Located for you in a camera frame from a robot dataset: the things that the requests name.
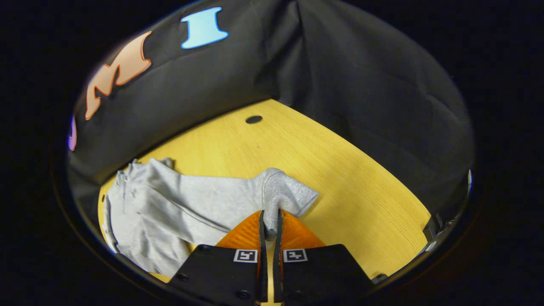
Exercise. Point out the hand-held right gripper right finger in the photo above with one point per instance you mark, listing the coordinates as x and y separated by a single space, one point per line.
277 272

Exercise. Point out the black backdrop cloth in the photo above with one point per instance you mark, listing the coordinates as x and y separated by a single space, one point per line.
340 85

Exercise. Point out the grey zip-neck sweatshirt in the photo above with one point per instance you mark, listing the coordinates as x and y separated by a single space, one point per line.
170 212

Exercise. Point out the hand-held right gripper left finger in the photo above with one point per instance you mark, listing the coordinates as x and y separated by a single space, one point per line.
262 272

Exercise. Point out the round black table grommet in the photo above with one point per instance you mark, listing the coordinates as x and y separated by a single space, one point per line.
253 119

